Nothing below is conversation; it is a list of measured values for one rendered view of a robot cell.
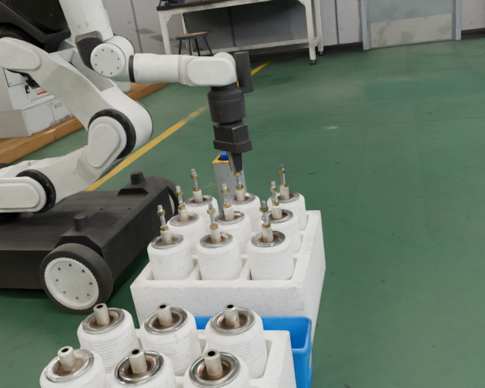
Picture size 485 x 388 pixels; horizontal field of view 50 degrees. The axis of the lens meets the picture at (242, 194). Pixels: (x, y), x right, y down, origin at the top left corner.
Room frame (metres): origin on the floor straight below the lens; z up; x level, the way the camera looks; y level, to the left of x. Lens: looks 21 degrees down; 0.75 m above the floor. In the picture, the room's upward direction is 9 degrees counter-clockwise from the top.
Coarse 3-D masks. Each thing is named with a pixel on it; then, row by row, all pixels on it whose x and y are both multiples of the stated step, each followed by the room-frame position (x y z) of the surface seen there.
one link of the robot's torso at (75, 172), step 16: (96, 128) 1.40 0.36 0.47; (112, 128) 1.39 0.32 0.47; (96, 144) 1.41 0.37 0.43; (112, 144) 1.39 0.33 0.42; (48, 160) 1.60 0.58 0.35; (64, 160) 1.50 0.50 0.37; (80, 160) 1.44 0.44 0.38; (96, 160) 1.41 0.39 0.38; (112, 160) 1.41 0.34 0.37; (16, 176) 1.54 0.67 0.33; (32, 176) 1.52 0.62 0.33; (48, 176) 1.52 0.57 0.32; (64, 176) 1.50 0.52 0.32; (80, 176) 1.48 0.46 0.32; (96, 176) 1.44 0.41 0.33; (48, 192) 1.51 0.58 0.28; (64, 192) 1.51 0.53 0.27; (48, 208) 1.51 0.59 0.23
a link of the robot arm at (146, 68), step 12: (120, 36) 1.33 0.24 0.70; (132, 48) 1.33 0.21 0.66; (132, 60) 1.27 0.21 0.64; (144, 60) 1.26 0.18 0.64; (156, 60) 1.27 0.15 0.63; (168, 60) 1.26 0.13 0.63; (132, 72) 1.26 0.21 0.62; (144, 72) 1.26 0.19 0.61; (156, 72) 1.26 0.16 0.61; (168, 72) 1.26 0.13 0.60
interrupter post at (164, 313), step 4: (160, 304) 0.77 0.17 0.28; (164, 304) 0.77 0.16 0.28; (168, 304) 0.77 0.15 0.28; (156, 308) 0.76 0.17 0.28; (160, 308) 0.77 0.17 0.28; (164, 308) 0.76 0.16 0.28; (168, 308) 0.76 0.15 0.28; (160, 312) 0.75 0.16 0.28; (164, 312) 0.75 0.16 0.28; (168, 312) 0.76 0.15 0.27; (160, 316) 0.76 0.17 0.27; (164, 316) 0.75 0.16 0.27; (168, 316) 0.76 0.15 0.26; (160, 320) 0.76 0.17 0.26; (164, 320) 0.75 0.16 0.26; (168, 320) 0.75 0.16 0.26; (164, 324) 0.75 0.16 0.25; (168, 324) 0.75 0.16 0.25
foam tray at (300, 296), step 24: (312, 216) 1.26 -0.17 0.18; (312, 240) 1.12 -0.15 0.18; (312, 264) 1.07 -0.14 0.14; (144, 288) 1.02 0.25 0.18; (168, 288) 1.01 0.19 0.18; (192, 288) 0.99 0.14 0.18; (216, 288) 0.98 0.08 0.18; (240, 288) 0.96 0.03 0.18; (264, 288) 0.95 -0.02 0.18; (288, 288) 0.93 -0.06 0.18; (312, 288) 1.04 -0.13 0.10; (144, 312) 1.03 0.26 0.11; (192, 312) 1.00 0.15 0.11; (216, 312) 0.98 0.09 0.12; (264, 312) 0.95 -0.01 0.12; (288, 312) 0.93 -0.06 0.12; (312, 312) 1.01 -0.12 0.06; (312, 336) 0.97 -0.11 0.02
